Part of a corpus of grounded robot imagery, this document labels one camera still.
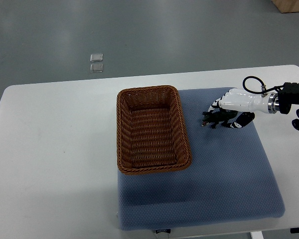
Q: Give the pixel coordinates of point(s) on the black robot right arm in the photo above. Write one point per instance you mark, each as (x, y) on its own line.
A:
(288, 96)

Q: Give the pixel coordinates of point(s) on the lower floor socket plate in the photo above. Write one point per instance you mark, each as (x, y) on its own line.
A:
(96, 67)

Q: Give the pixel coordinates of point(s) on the upper floor socket plate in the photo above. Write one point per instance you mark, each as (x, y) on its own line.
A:
(96, 57)

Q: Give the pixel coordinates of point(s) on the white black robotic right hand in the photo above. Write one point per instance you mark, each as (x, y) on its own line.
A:
(245, 104)

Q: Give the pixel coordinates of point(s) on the brown wicker basket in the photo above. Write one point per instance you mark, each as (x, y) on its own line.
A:
(151, 131)

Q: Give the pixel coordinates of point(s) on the wooden box corner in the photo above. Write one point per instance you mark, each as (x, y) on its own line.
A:
(287, 6)

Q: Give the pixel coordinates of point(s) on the floor socket plate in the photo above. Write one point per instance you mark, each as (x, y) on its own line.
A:
(96, 67)
(96, 57)

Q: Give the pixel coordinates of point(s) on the blue-grey foam mat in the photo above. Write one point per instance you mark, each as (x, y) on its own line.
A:
(229, 179)

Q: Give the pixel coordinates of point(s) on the dark toy crocodile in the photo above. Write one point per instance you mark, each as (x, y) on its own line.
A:
(216, 117)

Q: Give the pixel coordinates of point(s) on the white table leg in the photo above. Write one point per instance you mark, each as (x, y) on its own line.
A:
(257, 235)

